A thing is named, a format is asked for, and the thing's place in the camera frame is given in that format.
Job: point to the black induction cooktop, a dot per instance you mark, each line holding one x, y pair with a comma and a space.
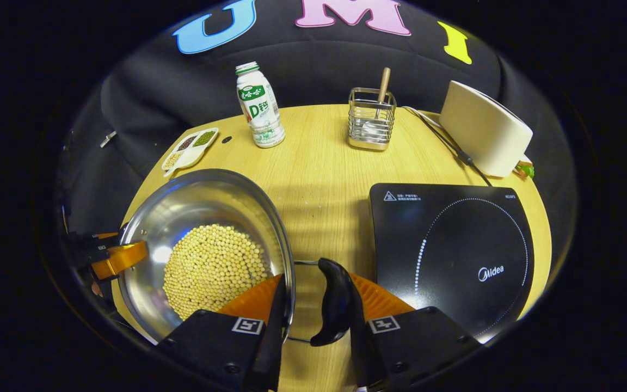
455, 245

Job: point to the stainless steel pot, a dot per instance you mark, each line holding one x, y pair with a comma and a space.
199, 201

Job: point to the small silver clip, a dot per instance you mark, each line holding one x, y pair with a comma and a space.
108, 139

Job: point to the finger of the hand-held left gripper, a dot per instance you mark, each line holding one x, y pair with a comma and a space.
87, 247
123, 257

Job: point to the white drink bottle green label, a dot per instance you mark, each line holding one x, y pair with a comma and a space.
260, 109

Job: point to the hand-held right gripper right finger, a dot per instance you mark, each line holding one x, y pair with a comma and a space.
365, 359

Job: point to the black backdrop cloth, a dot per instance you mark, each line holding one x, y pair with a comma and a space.
313, 60

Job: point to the sandwich with lettuce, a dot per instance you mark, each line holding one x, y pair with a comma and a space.
526, 167

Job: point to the pile of yellow soybeans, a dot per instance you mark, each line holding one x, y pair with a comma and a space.
210, 267

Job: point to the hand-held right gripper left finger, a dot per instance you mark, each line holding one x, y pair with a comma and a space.
272, 348

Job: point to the white divided bean dish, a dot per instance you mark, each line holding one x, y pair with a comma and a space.
189, 151

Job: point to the white toaster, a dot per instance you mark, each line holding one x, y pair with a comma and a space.
482, 130

